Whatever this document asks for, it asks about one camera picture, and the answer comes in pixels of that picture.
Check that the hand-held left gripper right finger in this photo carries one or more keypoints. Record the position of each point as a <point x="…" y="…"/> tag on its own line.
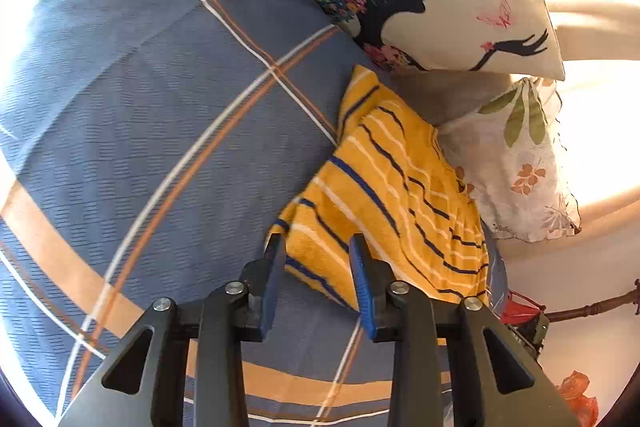
<point x="361" y="292"/>

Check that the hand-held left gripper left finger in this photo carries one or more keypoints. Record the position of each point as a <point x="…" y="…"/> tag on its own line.
<point x="274" y="287"/>

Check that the yellow striped sweater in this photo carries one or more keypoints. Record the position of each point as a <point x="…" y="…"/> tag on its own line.
<point x="390" y="187"/>

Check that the red cloth item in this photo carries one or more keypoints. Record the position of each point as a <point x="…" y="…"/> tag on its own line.
<point x="520" y="309"/>

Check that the leaf print pillow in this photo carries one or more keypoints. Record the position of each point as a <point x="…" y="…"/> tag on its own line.
<point x="520" y="147"/>

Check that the blue plaid bedsheet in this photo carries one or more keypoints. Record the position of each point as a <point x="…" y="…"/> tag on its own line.
<point x="150" y="107"/>

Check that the turned wooden pole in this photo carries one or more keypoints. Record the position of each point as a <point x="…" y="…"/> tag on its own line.
<point x="600" y="305"/>

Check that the orange plastic bag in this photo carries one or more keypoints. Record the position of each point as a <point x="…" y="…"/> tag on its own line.
<point x="577" y="399"/>

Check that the beige curtain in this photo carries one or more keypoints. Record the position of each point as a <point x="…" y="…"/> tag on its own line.
<point x="590" y="22"/>

